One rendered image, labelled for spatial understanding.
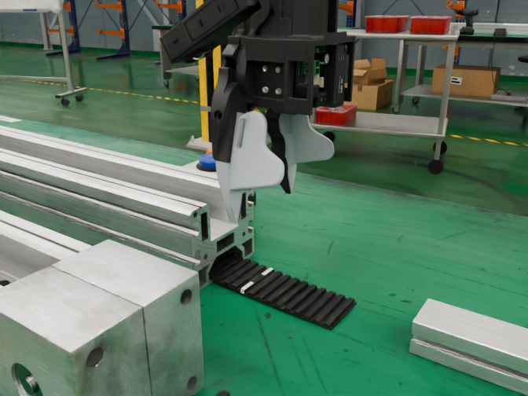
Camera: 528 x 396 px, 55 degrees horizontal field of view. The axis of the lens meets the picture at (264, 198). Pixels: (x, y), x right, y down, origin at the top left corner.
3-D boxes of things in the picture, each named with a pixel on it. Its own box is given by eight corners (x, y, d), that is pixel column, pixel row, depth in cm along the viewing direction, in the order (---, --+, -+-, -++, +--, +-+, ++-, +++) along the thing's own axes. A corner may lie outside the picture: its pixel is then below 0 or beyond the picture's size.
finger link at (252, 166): (262, 236, 37) (286, 113, 37) (201, 218, 41) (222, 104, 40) (283, 235, 40) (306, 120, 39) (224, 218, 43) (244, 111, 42)
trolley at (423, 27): (446, 153, 374) (466, 8, 338) (442, 175, 327) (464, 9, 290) (312, 141, 409) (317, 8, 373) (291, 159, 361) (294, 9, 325)
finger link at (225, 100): (217, 161, 38) (238, 44, 38) (201, 157, 39) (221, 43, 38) (251, 166, 42) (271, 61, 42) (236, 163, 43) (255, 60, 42)
